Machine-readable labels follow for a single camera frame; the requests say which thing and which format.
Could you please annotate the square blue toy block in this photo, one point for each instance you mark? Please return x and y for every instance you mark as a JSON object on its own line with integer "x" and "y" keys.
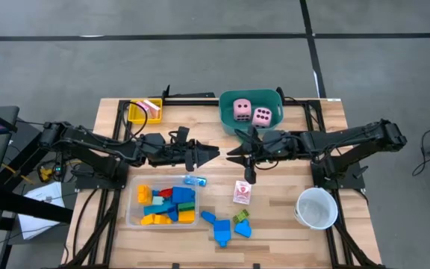
{"x": 183, "y": 194}

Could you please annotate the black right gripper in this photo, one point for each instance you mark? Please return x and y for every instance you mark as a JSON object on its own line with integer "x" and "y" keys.
{"x": 278, "y": 145}

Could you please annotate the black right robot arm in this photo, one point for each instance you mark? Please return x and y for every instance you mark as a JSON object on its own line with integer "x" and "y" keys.
{"x": 349, "y": 140}

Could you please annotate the small orange toy brick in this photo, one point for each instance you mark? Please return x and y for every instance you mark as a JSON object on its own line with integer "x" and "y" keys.
{"x": 146, "y": 220}

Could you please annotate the playing card deck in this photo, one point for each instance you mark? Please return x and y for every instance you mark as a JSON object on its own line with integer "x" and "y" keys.
{"x": 152, "y": 108}

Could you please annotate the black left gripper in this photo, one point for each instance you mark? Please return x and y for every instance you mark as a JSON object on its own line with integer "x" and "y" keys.
{"x": 162, "y": 149}

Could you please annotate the green transparent toy brick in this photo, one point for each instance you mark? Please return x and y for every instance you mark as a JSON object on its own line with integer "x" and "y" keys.
{"x": 186, "y": 206}

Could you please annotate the small black control box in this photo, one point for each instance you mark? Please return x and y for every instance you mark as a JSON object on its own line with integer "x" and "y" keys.
{"x": 58, "y": 170}

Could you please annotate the white paper sheet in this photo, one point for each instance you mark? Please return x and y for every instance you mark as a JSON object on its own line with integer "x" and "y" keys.
{"x": 41, "y": 192}

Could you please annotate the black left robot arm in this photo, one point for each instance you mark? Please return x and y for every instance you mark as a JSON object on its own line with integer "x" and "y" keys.
{"x": 88, "y": 145}

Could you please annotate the yellow mesh basket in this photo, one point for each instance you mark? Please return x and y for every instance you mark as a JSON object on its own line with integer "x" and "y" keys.
{"x": 134, "y": 116}

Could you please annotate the teal plastic bin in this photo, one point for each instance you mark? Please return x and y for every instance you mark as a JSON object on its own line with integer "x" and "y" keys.
{"x": 230, "y": 125}

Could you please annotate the long blue toy block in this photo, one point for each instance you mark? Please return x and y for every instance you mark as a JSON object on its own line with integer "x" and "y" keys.
{"x": 155, "y": 209}

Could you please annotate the small blue toy block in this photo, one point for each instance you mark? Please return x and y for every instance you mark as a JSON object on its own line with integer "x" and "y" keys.
{"x": 155, "y": 193}

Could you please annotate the small yellow toy block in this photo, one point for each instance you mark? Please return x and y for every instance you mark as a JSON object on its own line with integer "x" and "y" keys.
{"x": 168, "y": 220}

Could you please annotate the light teal toy brick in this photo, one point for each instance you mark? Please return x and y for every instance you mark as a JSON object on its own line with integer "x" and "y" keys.
{"x": 158, "y": 200}

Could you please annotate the white paper cup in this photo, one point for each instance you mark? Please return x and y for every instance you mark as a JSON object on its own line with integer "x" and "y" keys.
{"x": 316, "y": 209}

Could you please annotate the orange two-stud toy block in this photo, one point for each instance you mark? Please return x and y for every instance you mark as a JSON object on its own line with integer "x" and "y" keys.
{"x": 187, "y": 216}

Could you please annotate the lime green toy brick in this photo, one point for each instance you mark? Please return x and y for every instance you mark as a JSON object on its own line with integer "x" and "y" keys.
{"x": 240, "y": 216}

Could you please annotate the clear plastic container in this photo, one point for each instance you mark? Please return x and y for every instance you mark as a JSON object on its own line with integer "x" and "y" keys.
{"x": 133, "y": 216}

